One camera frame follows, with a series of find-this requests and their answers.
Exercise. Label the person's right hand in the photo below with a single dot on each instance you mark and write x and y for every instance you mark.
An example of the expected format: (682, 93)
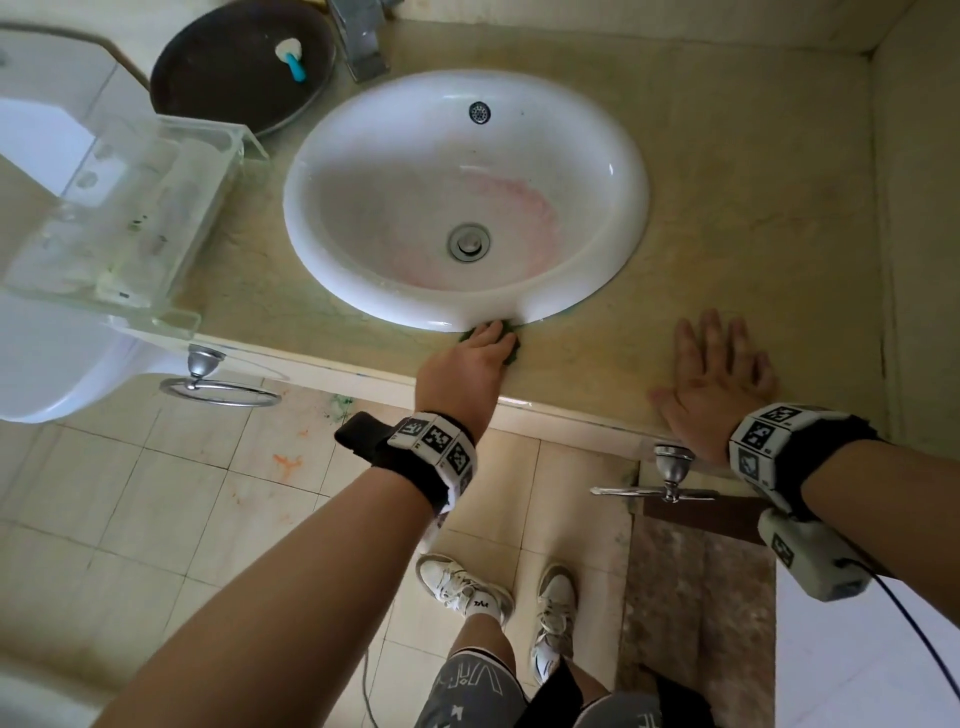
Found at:
(720, 397)

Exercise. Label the person's left hand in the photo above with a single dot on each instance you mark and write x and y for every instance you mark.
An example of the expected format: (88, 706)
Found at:
(465, 382)

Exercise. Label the green scouring pad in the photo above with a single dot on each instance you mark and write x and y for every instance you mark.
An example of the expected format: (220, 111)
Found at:
(511, 352)

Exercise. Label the clear acrylic tray box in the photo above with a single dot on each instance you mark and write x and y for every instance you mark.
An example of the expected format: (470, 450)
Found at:
(112, 225)

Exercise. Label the person's right forearm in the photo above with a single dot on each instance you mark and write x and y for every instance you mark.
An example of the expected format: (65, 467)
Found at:
(892, 517)

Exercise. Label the person's left forearm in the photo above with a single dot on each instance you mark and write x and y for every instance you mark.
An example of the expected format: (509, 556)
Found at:
(285, 600)

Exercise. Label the white round sink basin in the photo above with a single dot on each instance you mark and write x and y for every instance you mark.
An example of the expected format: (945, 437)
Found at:
(375, 195)

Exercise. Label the person's left leg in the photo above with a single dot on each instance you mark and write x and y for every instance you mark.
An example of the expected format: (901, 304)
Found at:
(484, 645)

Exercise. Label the black left wristband with markers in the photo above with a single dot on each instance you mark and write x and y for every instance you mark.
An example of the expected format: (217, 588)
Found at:
(420, 457)

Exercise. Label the black wristband with markers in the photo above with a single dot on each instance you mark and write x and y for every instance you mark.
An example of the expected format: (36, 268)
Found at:
(817, 450)
(420, 457)

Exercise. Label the black right wristband with markers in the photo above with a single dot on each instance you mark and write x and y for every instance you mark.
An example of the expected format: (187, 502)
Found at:
(817, 450)

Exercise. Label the white left sneaker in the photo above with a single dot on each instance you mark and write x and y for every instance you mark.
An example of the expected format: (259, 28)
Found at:
(457, 585)

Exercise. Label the white sneaker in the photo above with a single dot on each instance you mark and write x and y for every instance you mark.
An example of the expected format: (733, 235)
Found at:
(457, 585)
(555, 615)

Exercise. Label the white right sneaker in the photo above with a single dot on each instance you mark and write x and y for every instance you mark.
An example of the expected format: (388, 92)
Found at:
(555, 615)

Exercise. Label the black hanging garment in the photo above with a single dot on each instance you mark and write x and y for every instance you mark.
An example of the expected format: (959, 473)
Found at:
(555, 697)

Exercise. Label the chrome faucet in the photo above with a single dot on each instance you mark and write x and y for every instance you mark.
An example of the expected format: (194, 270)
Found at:
(364, 52)

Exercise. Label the small teal item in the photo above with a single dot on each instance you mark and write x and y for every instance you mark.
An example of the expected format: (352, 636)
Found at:
(299, 71)

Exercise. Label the small white soap piece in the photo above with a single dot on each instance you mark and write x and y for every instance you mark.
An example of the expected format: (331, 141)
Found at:
(287, 49)

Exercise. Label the dark round tray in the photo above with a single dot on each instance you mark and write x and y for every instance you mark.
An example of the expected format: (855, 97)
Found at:
(217, 75)

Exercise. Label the white toilet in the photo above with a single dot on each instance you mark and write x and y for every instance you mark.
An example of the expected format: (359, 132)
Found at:
(45, 360)

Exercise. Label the white bathtub rim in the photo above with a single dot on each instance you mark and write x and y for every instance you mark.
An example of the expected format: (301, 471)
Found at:
(37, 701)

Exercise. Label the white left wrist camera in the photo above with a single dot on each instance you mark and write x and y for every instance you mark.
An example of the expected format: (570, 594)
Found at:
(431, 532)

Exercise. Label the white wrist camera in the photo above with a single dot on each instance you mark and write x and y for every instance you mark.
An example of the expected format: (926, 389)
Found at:
(431, 532)
(814, 559)

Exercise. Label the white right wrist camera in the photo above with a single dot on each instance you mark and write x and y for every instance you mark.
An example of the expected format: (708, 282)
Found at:
(814, 559)

